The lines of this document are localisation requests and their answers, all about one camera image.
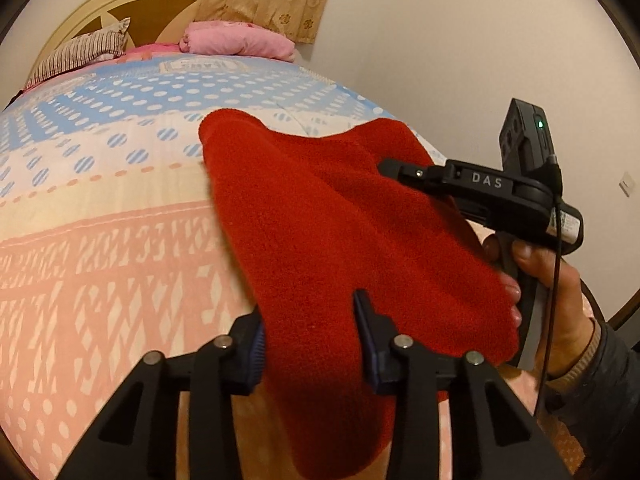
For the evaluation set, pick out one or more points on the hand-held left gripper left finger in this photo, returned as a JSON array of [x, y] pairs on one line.
[[259, 355]]

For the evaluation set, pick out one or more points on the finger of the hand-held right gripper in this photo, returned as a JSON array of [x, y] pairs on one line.
[[410, 172]]

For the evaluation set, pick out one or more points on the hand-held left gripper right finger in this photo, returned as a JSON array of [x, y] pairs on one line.
[[371, 360]]

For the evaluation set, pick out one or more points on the red knit cardigan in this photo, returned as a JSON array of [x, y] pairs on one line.
[[310, 220]]

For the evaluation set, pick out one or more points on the person's right forearm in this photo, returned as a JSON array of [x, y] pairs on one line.
[[605, 385]]

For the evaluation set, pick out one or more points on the person's right hand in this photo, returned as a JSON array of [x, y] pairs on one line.
[[565, 300]]

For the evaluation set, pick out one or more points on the dotted blue pink bedspread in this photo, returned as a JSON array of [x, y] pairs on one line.
[[100, 260]]

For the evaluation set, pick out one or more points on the pink pillow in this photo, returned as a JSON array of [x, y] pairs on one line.
[[240, 40]]

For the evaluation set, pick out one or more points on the cream wooden headboard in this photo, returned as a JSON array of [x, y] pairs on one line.
[[100, 10]]

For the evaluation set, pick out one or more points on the striped pillow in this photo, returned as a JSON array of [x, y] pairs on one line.
[[75, 52]]

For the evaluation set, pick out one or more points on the white wall socket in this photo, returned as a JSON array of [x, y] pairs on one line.
[[625, 183]]

